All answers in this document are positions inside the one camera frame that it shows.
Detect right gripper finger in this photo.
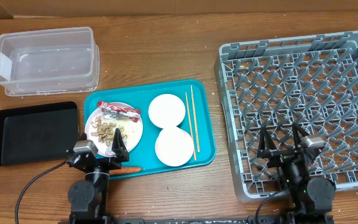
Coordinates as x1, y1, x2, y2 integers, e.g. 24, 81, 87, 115
258, 126, 277, 152
291, 123, 309, 149

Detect red snack wrapper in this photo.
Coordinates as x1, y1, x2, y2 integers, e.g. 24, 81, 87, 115
96, 101, 141, 123

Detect white paper cup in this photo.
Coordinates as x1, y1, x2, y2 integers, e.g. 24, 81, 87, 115
148, 94, 186, 129

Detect white tissue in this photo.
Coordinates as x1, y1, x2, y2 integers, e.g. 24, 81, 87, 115
105, 146, 116, 157

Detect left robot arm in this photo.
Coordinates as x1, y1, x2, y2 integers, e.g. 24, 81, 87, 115
67, 129, 129, 223

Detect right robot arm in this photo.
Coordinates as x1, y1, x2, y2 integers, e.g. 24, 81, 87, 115
248, 123, 336, 224

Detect grey dishwasher rack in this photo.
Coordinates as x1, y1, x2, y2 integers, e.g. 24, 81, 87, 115
214, 31, 358, 202

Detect peanut shells pile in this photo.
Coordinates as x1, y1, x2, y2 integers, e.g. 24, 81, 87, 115
91, 116, 127, 146

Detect rice pile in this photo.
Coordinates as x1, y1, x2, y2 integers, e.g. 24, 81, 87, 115
116, 119, 138, 137

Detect orange carrot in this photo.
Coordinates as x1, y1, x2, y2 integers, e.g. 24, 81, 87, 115
109, 167, 142, 175

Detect pink plate with food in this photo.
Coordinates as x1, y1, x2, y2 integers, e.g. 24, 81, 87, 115
85, 101, 143, 157

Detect black plastic tray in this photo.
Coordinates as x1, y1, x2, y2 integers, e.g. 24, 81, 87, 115
0, 101, 80, 166

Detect teal serving tray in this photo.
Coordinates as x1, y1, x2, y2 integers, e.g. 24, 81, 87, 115
84, 79, 216, 180

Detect clear plastic bin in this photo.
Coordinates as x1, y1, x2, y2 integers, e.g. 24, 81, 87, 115
0, 27, 100, 96

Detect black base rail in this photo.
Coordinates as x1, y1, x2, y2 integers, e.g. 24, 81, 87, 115
57, 214, 335, 224

